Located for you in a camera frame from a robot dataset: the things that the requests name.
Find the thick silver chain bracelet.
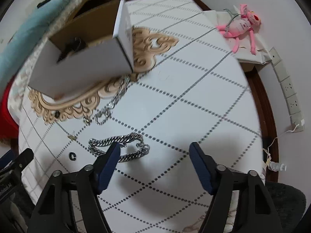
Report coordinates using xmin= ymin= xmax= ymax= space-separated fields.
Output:
xmin=87 ymin=131 xmax=151 ymax=164

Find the white cardboard box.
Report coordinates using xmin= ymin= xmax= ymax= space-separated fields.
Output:
xmin=28 ymin=0 xmax=134 ymax=99

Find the black watch band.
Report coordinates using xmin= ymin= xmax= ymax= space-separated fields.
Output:
xmin=58 ymin=37 xmax=87 ymax=62

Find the small gold pendant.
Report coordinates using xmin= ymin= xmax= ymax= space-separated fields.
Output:
xmin=67 ymin=134 xmax=77 ymax=141

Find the red blanket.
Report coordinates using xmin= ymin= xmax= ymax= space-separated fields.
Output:
xmin=0 ymin=77 xmax=18 ymax=139

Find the white diamond pattern tablecloth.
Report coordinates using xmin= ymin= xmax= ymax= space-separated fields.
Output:
xmin=18 ymin=0 xmax=263 ymax=232

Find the grey checkered mattress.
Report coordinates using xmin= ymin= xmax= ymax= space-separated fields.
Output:
xmin=8 ymin=0 xmax=103 ymax=88

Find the white folded cloth stack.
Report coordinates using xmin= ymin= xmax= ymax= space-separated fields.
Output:
xmin=204 ymin=10 xmax=272 ymax=65

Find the pink panther plush toy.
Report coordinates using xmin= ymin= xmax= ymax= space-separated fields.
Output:
xmin=216 ymin=4 xmax=261 ymax=55

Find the thin silver chain necklace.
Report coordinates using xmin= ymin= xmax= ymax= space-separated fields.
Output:
xmin=82 ymin=74 xmax=132 ymax=127

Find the white charger cable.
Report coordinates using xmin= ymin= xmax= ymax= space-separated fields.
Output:
xmin=262 ymin=123 xmax=302 ymax=173

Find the white wall socket strip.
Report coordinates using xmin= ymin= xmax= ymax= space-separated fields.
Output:
xmin=268 ymin=47 xmax=305 ymax=133

